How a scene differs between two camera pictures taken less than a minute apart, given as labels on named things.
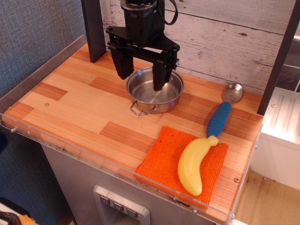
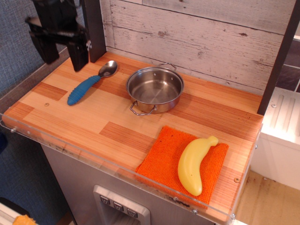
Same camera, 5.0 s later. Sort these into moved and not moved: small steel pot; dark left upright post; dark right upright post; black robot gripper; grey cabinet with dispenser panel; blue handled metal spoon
Moved: black robot gripper; blue handled metal spoon
Not moved: dark right upright post; dark left upright post; grey cabinet with dispenser panel; small steel pot
